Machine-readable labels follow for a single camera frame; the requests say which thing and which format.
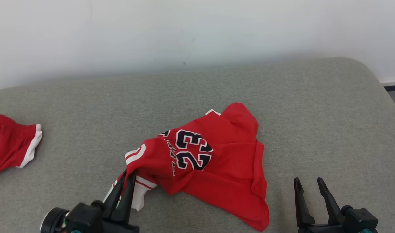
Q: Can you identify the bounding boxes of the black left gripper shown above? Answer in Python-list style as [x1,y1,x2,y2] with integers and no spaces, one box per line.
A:
[102,171,140,233]

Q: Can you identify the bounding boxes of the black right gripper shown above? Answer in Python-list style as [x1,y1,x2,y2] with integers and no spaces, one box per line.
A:
[294,177,363,233]

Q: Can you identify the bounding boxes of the red basketball shorts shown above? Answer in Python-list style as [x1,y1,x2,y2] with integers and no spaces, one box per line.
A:
[0,114,43,177]

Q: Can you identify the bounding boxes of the red basketball jersey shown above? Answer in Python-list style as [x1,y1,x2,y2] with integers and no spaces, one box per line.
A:
[102,103,270,232]

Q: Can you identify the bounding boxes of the white baseboard strip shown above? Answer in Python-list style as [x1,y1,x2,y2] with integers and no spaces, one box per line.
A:
[379,77,395,92]

